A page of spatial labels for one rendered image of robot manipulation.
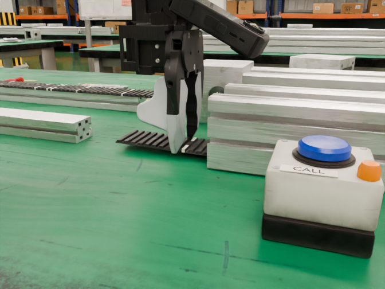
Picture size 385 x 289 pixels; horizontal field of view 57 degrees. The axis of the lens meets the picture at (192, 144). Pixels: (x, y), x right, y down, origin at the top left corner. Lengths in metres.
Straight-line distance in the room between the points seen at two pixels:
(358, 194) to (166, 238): 0.15
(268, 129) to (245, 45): 0.09
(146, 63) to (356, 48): 1.68
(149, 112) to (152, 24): 0.10
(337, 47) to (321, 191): 1.77
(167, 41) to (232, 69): 0.18
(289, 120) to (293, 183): 0.13
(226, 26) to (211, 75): 0.19
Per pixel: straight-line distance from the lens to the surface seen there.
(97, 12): 3.86
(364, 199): 0.27
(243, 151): 0.39
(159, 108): 0.43
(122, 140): 0.48
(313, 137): 0.30
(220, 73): 0.58
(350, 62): 0.78
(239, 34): 0.40
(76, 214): 0.34
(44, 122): 0.55
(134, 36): 0.43
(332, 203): 0.27
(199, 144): 0.46
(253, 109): 0.38
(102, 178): 0.41
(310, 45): 2.01
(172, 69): 0.40
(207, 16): 0.41
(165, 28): 0.41
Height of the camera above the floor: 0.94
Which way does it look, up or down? 19 degrees down
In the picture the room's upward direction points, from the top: straight up
